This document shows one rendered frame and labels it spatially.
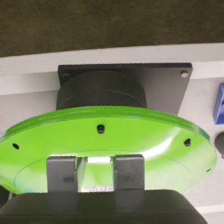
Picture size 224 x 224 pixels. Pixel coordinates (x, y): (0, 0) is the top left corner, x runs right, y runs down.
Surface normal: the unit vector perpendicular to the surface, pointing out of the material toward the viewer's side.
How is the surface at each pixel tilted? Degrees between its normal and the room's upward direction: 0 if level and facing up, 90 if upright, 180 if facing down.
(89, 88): 90
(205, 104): 0
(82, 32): 0
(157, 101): 0
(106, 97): 90
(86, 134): 24
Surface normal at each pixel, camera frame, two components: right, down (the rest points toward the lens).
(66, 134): -0.07, 0.53
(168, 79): 0.04, 0.83
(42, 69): -0.06, -0.56
